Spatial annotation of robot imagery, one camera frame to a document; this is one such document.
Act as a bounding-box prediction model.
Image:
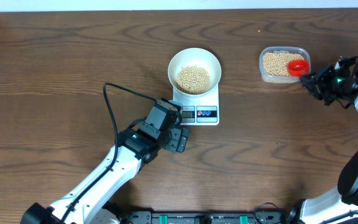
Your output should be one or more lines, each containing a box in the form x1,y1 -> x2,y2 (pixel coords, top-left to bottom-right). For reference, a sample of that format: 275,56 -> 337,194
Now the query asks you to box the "red measuring scoop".
287,60 -> 310,77

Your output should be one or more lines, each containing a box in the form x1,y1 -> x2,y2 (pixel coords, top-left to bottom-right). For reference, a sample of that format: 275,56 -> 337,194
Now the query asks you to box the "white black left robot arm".
21,100 -> 189,223

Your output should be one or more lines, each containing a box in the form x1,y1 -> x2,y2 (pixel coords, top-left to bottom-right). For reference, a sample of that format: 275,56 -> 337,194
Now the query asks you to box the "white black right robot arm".
284,55 -> 358,223

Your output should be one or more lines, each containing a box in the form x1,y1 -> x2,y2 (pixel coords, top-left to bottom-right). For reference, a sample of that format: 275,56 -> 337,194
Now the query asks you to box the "white digital kitchen scale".
173,85 -> 219,126

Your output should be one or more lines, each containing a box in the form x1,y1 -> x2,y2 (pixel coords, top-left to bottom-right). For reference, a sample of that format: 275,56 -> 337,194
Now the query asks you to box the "pile of beans in bowl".
177,65 -> 211,95

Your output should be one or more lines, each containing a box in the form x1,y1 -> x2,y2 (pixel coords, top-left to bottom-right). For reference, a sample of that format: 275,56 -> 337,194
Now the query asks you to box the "cream round bowl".
168,48 -> 222,96

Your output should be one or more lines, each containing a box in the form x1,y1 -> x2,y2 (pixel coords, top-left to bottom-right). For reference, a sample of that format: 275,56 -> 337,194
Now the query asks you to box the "clear plastic container of beans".
259,46 -> 311,84

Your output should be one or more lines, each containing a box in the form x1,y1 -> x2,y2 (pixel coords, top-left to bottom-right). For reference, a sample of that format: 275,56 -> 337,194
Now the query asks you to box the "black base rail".
117,202 -> 289,224

